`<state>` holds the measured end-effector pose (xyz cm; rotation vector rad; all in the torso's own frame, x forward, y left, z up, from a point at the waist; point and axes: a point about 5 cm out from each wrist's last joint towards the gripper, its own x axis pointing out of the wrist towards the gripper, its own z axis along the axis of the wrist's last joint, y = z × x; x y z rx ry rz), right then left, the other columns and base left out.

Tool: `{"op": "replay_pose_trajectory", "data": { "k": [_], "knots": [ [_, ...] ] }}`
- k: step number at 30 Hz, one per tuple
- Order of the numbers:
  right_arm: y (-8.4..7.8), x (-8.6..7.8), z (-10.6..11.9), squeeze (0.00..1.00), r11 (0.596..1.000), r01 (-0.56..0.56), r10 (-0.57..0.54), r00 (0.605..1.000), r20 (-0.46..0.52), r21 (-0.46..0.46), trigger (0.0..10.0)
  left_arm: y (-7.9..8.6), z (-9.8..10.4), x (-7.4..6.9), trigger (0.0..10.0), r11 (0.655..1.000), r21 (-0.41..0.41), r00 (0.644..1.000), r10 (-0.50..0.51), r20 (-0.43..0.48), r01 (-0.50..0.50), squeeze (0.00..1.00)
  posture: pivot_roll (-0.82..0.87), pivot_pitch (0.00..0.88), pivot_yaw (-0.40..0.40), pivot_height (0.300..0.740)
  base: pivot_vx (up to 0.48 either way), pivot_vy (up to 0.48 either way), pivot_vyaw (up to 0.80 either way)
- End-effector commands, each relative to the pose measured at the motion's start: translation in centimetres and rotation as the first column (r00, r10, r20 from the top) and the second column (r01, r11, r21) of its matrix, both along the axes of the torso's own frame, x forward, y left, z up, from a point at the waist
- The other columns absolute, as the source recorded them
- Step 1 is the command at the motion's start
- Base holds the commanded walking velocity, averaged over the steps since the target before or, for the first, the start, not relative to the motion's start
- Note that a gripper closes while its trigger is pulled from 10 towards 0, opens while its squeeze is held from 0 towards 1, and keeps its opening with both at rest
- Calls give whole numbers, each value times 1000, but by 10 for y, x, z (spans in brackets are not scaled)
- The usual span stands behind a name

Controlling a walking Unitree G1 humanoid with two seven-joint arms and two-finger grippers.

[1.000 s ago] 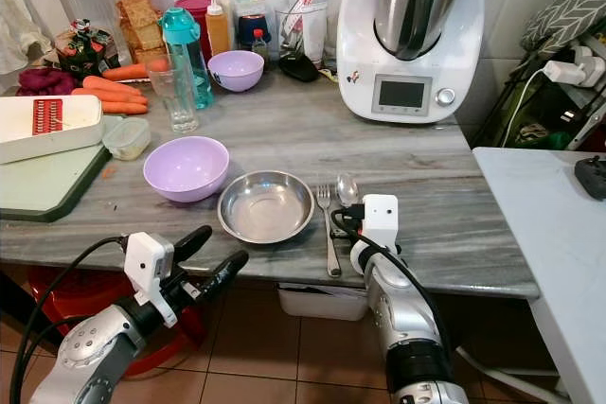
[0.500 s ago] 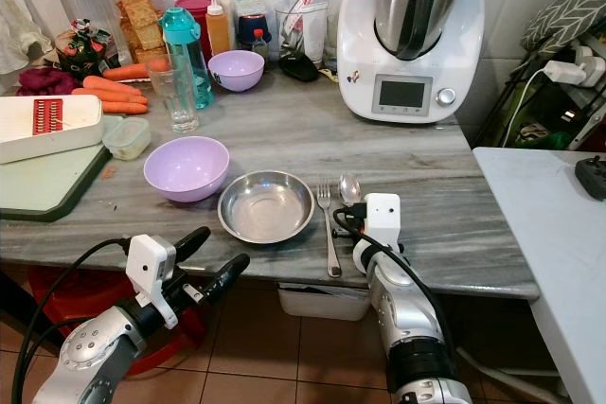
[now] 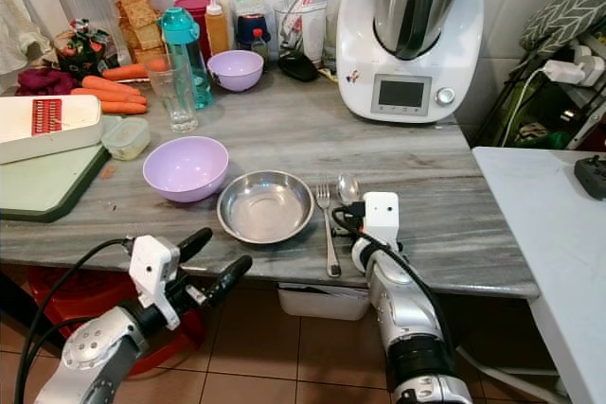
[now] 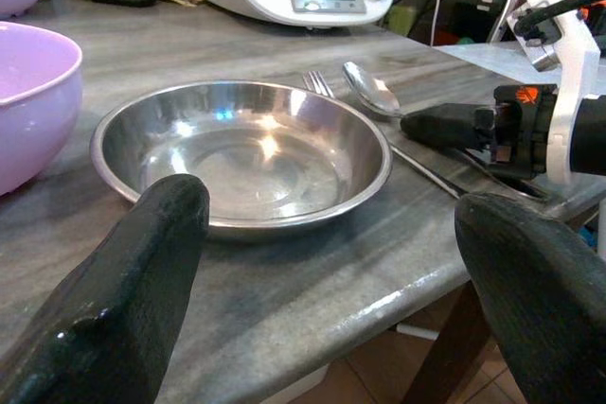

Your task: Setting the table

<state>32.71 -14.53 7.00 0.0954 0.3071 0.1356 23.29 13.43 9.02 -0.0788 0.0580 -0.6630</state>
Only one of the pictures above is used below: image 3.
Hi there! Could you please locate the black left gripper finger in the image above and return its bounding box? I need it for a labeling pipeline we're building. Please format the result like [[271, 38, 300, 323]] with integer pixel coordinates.
[[174, 226, 215, 265], [206, 254, 255, 308]]

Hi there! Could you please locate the steel spoon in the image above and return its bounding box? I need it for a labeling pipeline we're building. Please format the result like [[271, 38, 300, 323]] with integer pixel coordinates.
[[337, 173, 362, 208]]

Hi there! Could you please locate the steel fork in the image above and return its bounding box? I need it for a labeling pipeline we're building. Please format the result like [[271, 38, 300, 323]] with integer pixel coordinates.
[[314, 183, 342, 279]]

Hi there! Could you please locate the stainless steel bowl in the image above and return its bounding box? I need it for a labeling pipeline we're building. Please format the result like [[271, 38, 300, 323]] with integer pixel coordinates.
[[217, 170, 315, 245]]

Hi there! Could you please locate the large lilac plastic bowl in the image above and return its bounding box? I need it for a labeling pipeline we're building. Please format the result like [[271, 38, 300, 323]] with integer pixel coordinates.
[[142, 135, 230, 203]]

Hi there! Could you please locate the white plastic bin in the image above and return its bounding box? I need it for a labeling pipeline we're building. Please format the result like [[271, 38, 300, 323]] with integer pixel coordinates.
[[277, 283, 370, 320]]

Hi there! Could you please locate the red plastic stool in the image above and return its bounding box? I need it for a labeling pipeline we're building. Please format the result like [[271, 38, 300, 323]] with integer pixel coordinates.
[[27, 267, 207, 377]]

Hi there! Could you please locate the small clear lidded container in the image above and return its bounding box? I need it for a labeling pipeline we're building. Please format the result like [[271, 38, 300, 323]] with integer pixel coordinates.
[[101, 117, 152, 161]]

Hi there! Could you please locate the white food processor steel jug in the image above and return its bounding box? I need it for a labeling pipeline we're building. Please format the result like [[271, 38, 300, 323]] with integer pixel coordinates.
[[336, 0, 484, 124]]

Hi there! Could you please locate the clear drinking glass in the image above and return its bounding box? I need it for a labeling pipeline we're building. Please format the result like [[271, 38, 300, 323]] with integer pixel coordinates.
[[147, 56, 198, 134]]

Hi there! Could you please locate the orange carrot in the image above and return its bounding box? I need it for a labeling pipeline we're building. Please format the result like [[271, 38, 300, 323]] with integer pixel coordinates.
[[101, 61, 167, 81], [99, 101, 149, 116], [71, 88, 148, 107], [80, 75, 148, 97]]

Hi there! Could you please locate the pale green cutting board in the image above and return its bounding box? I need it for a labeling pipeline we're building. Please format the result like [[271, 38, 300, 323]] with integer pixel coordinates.
[[0, 144, 113, 223]]

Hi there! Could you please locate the small black rounded object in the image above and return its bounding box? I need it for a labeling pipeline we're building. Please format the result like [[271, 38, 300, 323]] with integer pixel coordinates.
[[276, 50, 319, 82]]

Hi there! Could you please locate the small lilac plastic bowl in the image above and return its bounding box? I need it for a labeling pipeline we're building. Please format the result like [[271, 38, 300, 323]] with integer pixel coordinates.
[[206, 49, 264, 93]]

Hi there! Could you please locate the clear utensil container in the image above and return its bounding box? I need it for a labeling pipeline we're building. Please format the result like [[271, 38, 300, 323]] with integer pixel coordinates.
[[275, 0, 328, 66]]

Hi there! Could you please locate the white mandoline slicer red blade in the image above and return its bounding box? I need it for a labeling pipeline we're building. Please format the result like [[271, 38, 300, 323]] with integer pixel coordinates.
[[0, 94, 103, 165]]

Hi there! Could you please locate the small red cap bottle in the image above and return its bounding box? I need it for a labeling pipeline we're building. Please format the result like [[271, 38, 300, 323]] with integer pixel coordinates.
[[250, 27, 268, 59]]

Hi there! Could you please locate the white side table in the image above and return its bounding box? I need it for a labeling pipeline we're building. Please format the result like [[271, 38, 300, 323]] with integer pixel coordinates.
[[472, 147, 606, 404]]

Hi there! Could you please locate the dark green bag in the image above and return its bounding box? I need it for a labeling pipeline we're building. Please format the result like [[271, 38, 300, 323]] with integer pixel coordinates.
[[478, 73, 606, 149]]

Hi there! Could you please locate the teal water bottle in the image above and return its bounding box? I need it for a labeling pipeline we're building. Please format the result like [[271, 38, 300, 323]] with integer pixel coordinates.
[[159, 7, 213, 110]]

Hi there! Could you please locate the orange sauce bottle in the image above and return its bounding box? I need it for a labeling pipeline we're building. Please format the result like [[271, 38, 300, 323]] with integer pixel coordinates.
[[205, 3, 230, 56]]

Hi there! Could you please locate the dark purple cloth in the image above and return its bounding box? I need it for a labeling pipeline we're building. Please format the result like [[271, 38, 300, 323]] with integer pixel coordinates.
[[15, 66, 77, 97]]

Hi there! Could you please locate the black floral packet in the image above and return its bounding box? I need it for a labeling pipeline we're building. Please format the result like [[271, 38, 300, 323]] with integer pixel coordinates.
[[54, 19, 119, 80]]

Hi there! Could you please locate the clear jar dark blue label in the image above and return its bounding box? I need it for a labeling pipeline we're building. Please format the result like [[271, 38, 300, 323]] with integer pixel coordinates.
[[232, 0, 273, 50]]

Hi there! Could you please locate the red lid cracker jar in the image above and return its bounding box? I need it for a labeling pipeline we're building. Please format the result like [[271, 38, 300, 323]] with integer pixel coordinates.
[[102, 0, 167, 64]]

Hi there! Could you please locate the dark red canister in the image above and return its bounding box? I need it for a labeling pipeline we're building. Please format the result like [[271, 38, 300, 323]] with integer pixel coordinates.
[[174, 0, 214, 45]]

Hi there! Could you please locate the small black device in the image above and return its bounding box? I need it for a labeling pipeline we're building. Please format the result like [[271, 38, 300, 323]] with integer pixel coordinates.
[[574, 155, 606, 201]]

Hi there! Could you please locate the white power adapter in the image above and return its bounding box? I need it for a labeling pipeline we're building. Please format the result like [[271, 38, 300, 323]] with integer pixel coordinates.
[[543, 44, 606, 88]]

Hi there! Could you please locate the pale hanging towel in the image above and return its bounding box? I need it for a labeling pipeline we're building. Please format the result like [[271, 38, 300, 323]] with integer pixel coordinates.
[[0, 0, 53, 74]]

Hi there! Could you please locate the grey herringbone cloth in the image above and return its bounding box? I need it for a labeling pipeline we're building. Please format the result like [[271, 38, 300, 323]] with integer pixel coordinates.
[[521, 0, 606, 53]]

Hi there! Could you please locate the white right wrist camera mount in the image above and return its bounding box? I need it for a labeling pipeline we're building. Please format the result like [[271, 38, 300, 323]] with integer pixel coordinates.
[[362, 192, 401, 244]]

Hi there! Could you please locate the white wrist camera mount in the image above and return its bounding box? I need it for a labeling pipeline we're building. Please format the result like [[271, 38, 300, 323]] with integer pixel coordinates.
[[130, 234, 181, 306], [362, 192, 401, 244]]

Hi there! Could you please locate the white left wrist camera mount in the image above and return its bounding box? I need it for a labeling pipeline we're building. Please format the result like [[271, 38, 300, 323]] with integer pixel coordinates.
[[130, 234, 181, 306]]

